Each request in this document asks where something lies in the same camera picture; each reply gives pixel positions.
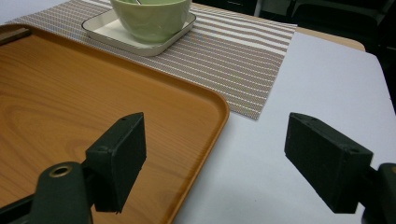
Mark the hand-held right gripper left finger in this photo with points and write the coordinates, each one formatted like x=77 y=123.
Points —
x=118 y=161

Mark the green bowl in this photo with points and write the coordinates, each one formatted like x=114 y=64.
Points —
x=152 y=21

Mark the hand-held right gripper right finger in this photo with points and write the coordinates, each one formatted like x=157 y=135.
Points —
x=327 y=165

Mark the striped woven placemat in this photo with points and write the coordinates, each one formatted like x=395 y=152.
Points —
x=224 y=62

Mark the brown wooden chopstick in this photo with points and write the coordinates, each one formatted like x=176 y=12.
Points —
x=12 y=33
x=9 y=39

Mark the wood-grain brown tray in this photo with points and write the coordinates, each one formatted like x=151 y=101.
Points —
x=77 y=93

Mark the white square plate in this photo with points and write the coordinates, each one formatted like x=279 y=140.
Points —
x=109 y=31

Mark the black folding chair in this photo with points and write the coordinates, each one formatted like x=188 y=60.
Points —
x=330 y=14

